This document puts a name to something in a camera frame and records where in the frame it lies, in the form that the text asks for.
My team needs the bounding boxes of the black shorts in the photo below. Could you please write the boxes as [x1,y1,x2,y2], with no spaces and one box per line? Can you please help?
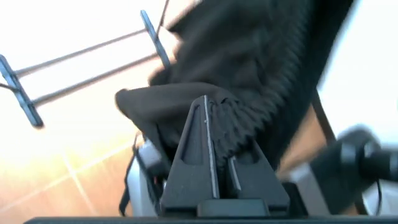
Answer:
[114,0,355,175]

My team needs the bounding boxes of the black clothes rack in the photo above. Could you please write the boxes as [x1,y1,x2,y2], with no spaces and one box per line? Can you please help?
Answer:
[0,0,172,129]

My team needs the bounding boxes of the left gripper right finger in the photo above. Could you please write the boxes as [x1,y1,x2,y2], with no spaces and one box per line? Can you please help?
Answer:
[228,140,292,218]

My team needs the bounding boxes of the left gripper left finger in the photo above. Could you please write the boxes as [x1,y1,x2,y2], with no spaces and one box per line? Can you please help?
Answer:
[160,95,220,218]

